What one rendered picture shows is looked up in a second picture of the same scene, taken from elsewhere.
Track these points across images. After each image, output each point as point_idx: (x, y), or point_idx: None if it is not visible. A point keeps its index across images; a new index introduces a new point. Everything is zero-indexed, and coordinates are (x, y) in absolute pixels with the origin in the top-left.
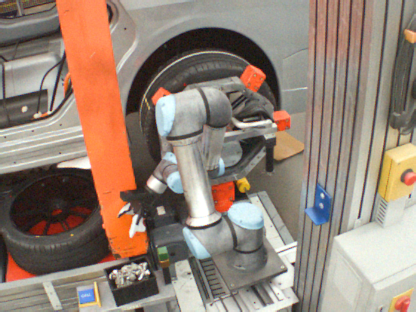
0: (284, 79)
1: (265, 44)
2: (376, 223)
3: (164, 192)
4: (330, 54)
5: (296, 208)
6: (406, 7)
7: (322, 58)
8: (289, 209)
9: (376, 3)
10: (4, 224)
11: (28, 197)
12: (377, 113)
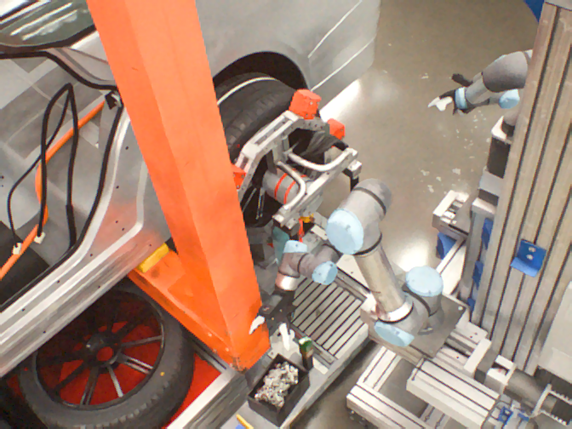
0: (311, 77)
1: (291, 50)
2: None
3: (168, 244)
4: (554, 143)
5: (332, 197)
6: None
7: (540, 144)
8: (324, 203)
9: None
10: (56, 413)
11: (52, 357)
12: None
